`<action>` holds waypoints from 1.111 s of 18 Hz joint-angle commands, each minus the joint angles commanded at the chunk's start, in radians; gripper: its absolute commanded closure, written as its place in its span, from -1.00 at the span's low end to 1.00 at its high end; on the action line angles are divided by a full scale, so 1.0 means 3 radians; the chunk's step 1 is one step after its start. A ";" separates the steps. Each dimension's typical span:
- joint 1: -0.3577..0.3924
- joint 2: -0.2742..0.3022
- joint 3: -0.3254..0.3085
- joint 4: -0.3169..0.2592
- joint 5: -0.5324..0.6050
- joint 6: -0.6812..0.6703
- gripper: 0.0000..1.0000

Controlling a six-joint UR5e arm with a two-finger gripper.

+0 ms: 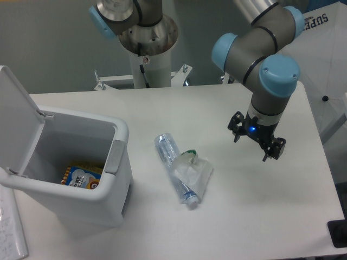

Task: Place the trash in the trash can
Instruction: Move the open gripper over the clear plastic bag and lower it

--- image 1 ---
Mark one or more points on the black device at edge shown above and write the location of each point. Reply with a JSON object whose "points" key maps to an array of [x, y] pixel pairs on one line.
{"points": [[337, 230]]}

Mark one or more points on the white trash can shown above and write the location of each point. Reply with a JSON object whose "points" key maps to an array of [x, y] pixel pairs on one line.
{"points": [[39, 142]]}

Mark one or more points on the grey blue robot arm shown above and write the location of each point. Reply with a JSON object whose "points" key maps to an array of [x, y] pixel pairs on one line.
{"points": [[253, 59]]}

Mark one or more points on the clear plastic wrapper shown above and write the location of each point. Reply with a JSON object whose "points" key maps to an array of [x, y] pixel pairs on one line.
{"points": [[193, 171]]}

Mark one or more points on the white umbrella with lettering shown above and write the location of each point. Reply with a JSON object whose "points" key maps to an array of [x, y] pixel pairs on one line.
{"points": [[321, 54]]}

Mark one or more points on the white metal base frame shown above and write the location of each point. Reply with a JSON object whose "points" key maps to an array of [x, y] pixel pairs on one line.
{"points": [[178, 79]]}

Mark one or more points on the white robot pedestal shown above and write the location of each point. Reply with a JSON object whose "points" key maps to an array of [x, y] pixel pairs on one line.
{"points": [[151, 47]]}

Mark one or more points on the colourful snack package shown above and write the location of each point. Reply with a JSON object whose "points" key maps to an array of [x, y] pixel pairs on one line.
{"points": [[82, 175]]}

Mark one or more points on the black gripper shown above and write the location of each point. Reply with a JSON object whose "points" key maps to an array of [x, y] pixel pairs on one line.
{"points": [[273, 147]]}

